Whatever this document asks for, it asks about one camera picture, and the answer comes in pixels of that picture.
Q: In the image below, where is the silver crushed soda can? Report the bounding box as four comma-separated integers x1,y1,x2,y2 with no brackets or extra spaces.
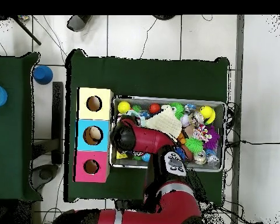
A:
192,150,207,165

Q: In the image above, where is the wooden box with three holes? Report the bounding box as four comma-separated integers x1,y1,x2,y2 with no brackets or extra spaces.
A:
73,87,114,183

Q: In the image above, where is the red orange ball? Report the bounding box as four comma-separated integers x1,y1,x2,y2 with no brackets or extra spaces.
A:
149,103,161,114

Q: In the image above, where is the plain yellow ball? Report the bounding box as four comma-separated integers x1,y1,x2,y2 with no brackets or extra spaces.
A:
117,100,131,114

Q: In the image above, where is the cream waffle cloth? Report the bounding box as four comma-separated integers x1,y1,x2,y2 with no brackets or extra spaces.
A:
144,108,183,141

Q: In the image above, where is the green furry toy with eyes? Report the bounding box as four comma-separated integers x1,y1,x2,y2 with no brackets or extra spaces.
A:
169,101,186,121

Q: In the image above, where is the yellow smiley ball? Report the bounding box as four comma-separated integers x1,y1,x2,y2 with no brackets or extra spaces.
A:
199,105,216,125

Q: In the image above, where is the purple spiky monster toy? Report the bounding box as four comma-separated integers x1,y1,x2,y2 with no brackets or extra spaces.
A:
204,125,221,150

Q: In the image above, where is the black upright panel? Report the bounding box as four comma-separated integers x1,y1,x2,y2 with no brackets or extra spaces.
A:
51,81,64,165

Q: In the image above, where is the dark stand base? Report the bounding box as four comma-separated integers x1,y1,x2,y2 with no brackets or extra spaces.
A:
30,163,61,190

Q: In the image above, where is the blue plastic cup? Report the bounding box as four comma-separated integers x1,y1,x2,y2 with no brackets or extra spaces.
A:
33,65,54,85

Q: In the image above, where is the black round base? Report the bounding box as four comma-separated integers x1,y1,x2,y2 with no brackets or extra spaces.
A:
152,15,176,21

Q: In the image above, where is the person's foot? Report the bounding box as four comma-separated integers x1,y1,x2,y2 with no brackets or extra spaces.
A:
66,15,89,33

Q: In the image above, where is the dark green side table cloth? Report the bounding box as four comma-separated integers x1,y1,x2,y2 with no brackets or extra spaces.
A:
0,52,43,201

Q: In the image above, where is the black tripod leg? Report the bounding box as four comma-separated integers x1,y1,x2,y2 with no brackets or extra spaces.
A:
12,16,42,46

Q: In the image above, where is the silver wire mesh bin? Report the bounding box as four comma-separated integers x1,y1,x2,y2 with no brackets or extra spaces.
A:
109,94,227,173

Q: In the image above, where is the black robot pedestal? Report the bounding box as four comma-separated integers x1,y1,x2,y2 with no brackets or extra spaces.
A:
114,199,145,211

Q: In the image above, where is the thin black floor cable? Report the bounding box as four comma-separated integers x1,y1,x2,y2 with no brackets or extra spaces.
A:
139,18,158,59

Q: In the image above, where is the black power cable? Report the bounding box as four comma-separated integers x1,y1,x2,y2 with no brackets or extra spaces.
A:
225,139,280,147

